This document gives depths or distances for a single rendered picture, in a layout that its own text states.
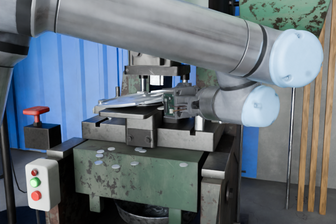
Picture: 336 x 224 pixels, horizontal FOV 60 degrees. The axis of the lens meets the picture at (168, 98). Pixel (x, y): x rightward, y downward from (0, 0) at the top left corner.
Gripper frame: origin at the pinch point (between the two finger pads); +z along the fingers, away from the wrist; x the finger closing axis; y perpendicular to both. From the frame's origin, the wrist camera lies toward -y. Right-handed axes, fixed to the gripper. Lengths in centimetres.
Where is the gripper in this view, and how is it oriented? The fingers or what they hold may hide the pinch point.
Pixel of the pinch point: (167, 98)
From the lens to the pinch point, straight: 81.7
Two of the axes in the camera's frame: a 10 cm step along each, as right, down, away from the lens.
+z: -5.7, -0.4, 8.2
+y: -8.2, 1.0, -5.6
